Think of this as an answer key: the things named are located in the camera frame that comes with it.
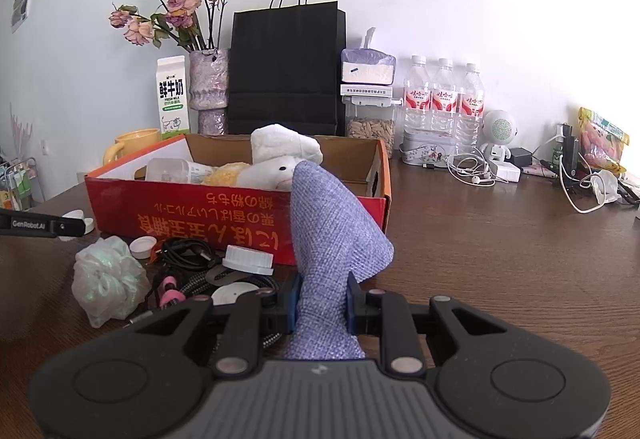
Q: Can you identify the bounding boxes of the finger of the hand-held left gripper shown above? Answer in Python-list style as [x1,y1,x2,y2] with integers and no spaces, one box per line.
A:
[0,210,86,240]

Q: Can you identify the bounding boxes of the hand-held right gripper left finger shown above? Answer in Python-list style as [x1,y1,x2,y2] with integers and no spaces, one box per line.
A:
[117,271,302,379]

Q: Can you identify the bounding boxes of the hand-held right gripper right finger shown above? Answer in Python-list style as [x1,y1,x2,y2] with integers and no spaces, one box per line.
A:
[346,271,508,377]

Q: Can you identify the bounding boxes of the white round charger puck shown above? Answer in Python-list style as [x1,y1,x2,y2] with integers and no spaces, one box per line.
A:
[211,282,261,307]

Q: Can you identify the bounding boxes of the blue-grey knitted cloth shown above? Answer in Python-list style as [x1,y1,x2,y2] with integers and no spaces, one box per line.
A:
[285,160,396,361]

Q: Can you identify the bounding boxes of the translucent plastic bag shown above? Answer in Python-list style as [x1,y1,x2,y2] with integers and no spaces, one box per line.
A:
[71,235,151,329]

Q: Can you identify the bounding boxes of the braided cable pink tie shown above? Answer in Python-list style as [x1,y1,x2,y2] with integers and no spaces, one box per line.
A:
[145,269,281,350]

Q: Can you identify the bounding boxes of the black thin cable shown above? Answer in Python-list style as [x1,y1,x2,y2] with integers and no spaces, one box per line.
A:
[150,239,223,270]

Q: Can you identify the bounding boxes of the red cardboard box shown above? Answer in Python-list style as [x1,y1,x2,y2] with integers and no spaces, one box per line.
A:
[84,134,392,267]

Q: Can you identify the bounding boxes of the clear plastic bottle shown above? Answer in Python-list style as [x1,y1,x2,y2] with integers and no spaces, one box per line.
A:
[145,158,218,185]

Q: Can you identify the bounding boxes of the white yellow plush toy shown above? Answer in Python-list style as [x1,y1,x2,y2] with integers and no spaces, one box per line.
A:
[202,124,323,192]

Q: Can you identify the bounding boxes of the small white plastic cap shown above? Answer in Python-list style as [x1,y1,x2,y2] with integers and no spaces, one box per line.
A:
[62,209,96,235]

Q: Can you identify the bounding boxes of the white ribbed jar lid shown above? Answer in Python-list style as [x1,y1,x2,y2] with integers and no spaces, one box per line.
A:
[221,245,275,276]

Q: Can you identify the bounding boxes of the small white bottle cap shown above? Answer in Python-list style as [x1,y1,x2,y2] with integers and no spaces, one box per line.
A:
[129,236,157,260]

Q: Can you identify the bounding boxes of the yellow mug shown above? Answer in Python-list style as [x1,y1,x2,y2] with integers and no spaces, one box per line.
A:
[103,128,162,165]

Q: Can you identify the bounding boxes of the printed grey tin box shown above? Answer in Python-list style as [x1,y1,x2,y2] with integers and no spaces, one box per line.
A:
[401,128,457,166]

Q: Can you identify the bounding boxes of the clear seed storage container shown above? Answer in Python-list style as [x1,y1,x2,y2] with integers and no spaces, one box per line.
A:
[342,94,403,152]

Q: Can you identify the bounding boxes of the white green milk carton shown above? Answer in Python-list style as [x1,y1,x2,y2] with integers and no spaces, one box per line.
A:
[156,55,191,140]

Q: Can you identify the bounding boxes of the white power adapter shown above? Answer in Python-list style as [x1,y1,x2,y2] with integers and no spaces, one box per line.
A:
[487,159,522,182]

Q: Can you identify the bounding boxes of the white flat box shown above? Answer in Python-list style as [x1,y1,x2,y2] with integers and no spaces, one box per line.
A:
[340,83,396,96]

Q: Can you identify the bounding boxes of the purple textured vase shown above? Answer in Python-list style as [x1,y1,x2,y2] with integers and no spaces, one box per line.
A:
[188,48,231,136]

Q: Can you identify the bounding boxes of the white round robot speaker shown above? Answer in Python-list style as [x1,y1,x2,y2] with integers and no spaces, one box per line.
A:
[479,109,518,161]

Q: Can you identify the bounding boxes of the black paper bag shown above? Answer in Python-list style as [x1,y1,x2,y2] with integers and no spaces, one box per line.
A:
[227,0,347,137]

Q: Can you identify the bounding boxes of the tissue pack in plastic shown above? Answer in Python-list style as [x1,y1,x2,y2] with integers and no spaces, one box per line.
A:
[341,26,397,86]

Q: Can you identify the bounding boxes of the black upright device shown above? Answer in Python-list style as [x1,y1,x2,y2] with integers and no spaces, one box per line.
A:
[552,123,581,187]

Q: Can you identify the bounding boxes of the crumpled white plastic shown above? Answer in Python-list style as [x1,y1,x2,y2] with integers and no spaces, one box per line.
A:
[590,169,621,206]

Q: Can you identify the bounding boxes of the colourful snack packet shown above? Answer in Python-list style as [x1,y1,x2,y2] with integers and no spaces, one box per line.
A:
[577,106,630,176]

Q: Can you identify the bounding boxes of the wire rack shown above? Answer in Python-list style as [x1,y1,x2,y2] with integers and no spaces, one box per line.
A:
[0,158,46,212]

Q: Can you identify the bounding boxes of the white wired earphones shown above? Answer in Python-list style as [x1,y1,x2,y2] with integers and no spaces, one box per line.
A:
[446,154,496,186]

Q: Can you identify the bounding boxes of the wall notice paper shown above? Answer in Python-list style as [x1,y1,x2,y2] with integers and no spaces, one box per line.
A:
[11,0,36,34]

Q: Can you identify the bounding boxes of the white charging cable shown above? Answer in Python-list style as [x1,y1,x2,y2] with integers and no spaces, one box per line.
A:
[560,154,603,214]

